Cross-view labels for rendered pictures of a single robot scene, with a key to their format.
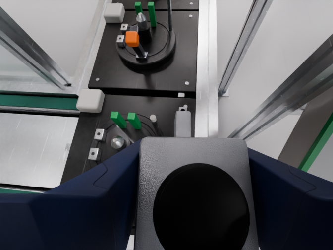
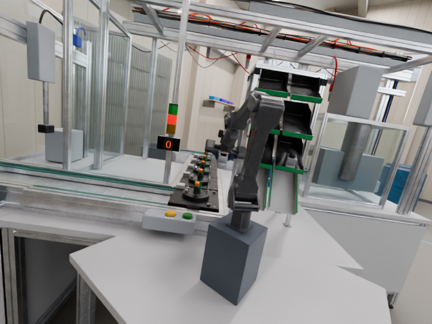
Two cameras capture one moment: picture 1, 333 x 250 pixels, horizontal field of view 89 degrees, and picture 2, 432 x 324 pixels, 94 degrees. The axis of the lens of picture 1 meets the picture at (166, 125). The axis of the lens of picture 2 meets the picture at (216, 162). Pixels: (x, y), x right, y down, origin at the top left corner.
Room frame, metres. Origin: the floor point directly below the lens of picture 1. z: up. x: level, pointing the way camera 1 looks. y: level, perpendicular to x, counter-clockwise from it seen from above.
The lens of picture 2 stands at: (-0.90, 0.29, 1.37)
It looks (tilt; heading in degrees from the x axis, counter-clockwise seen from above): 12 degrees down; 343
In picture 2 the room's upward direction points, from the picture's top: 9 degrees clockwise
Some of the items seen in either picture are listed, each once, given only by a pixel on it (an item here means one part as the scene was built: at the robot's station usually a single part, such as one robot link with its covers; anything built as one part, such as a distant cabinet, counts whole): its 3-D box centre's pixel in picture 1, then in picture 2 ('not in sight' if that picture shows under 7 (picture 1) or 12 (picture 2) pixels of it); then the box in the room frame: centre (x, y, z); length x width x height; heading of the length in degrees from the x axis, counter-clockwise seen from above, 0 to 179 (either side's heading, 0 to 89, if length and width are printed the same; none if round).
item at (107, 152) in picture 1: (128, 150); (196, 194); (0.08, 0.08, 0.98); 0.14 x 0.14 x 0.02
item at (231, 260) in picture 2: not in sight; (233, 253); (-0.36, 0.02, 0.96); 0.14 x 0.14 x 0.20; 39
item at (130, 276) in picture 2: not in sight; (234, 276); (-0.33, -0.02, 0.84); 0.90 x 0.70 x 0.03; 39
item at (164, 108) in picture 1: (131, 152); (195, 197); (0.08, 0.08, 0.96); 0.24 x 0.24 x 0.02; 75
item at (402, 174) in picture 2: not in sight; (396, 191); (1.97, -4.58, 0.50); 0.69 x 0.66 x 1.00; 39
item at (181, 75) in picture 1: (143, 30); (200, 175); (0.32, 0.01, 1.01); 0.24 x 0.24 x 0.13; 75
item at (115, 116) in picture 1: (119, 120); not in sight; (0.12, 0.08, 1.01); 0.01 x 0.01 x 0.05; 75
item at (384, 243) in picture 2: not in sight; (326, 235); (0.53, -1.39, 0.43); 1.11 x 0.68 x 0.86; 75
